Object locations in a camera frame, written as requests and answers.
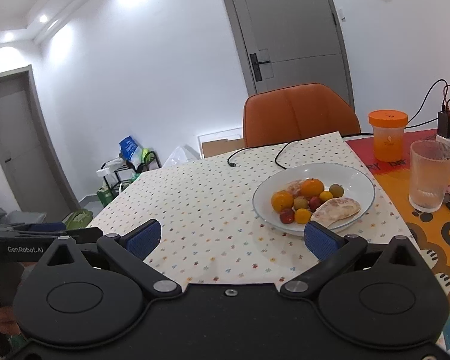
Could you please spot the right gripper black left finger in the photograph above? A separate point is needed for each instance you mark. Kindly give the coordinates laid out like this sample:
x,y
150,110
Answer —
x,y
81,295

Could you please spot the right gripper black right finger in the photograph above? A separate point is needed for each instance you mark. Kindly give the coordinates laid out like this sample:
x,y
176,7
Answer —
x,y
379,295

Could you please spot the large peeled pomelo segment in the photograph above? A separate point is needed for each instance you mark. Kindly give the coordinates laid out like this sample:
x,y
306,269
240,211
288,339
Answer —
x,y
335,210

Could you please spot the yellow green small fruit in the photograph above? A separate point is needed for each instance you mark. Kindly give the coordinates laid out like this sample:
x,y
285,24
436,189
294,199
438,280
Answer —
x,y
336,190

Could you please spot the small orange kumquat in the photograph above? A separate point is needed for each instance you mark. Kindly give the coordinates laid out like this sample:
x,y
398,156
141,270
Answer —
x,y
302,216

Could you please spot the small mandarin orange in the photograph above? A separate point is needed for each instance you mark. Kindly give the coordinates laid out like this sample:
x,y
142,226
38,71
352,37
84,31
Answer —
x,y
325,196

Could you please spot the large orange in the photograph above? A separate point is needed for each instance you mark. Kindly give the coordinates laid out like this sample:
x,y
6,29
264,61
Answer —
x,y
282,201
312,187

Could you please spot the small peeled pomelo piece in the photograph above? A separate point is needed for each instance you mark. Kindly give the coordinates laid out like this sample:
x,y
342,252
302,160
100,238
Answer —
x,y
294,188

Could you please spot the person's left hand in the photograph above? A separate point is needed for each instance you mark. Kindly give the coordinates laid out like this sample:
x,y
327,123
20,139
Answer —
x,y
8,323

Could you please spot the green shopping bag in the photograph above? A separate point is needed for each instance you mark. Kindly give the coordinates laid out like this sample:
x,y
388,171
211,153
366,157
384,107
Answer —
x,y
106,195

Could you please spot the white ceramic plate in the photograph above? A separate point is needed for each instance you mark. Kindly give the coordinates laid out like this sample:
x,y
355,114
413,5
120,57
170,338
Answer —
x,y
356,184

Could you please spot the black metal shelf rack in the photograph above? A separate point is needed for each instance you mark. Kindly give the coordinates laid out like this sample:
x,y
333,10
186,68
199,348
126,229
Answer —
x,y
119,173

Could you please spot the grey door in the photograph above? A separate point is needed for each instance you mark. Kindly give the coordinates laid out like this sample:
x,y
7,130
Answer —
x,y
302,39
27,156

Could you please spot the ribbed clear glass cup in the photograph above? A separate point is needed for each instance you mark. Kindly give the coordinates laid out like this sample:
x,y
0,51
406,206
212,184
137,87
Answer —
x,y
429,174

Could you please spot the floral patterned tablecloth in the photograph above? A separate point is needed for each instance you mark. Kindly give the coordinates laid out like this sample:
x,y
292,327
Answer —
x,y
210,231

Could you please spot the blue white snack bag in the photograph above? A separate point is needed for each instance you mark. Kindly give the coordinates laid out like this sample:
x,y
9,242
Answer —
x,y
131,151

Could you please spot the orange lidded plastic cup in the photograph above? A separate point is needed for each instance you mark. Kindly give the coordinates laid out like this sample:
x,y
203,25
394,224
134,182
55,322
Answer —
x,y
388,130

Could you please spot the clear plastic bag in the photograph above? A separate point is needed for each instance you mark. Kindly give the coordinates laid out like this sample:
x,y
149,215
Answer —
x,y
181,155

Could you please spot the white framed cardboard panel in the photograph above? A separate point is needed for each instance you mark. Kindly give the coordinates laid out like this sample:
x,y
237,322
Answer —
x,y
212,144

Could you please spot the orange leather chair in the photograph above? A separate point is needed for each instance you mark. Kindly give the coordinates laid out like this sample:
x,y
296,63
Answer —
x,y
296,113

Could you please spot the black door handle lock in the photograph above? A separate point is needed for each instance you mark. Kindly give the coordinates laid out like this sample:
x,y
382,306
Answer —
x,y
256,66

